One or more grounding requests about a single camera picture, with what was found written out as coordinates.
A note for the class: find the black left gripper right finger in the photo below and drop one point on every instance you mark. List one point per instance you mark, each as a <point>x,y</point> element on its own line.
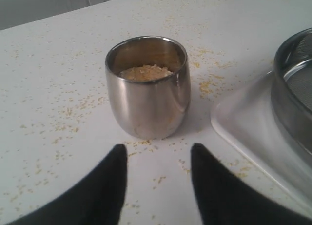
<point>223,199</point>

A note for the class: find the white cabinet doors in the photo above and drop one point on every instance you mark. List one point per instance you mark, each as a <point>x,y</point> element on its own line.
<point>17,12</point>

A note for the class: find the white plastic tray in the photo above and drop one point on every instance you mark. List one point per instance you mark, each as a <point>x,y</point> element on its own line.
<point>246,120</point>

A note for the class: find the yellow grain pile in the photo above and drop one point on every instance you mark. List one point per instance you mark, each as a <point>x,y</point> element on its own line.
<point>145,73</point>

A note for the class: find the stainless steel cup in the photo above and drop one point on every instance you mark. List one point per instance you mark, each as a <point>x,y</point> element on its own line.
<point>152,109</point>

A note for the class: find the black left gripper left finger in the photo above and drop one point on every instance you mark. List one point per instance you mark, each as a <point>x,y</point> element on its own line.
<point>95,200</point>

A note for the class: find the round steel mesh sieve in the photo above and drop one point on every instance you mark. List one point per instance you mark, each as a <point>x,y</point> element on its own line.
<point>291,92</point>

